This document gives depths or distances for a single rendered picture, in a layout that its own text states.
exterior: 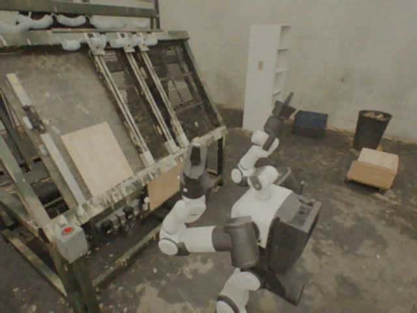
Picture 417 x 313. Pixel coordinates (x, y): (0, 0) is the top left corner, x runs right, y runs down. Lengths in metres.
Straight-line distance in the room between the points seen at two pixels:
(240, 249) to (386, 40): 5.53
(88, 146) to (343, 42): 5.30
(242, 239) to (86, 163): 1.43
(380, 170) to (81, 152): 3.46
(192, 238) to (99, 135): 1.37
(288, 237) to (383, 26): 5.40
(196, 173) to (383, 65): 5.64
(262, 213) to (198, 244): 0.26
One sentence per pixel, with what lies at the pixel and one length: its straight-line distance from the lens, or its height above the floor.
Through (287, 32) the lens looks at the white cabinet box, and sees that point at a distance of 5.57.
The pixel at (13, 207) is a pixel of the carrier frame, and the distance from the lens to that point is 2.38.
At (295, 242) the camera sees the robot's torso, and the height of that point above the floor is 1.30.
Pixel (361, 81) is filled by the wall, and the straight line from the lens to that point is 6.15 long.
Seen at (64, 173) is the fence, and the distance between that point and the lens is 1.93.
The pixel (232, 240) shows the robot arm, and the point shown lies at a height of 1.34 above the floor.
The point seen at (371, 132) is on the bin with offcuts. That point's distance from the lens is 5.19.
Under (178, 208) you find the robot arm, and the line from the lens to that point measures 0.89.
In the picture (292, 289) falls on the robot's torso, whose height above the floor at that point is 0.98.
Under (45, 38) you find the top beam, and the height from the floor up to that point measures 1.91.
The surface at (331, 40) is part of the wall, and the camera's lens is 6.19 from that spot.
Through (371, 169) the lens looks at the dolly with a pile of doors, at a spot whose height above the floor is 0.33.
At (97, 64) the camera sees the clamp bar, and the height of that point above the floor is 1.72.
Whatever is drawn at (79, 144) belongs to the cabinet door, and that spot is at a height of 1.23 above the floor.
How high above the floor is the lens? 1.98
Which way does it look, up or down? 27 degrees down
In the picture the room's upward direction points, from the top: straight up
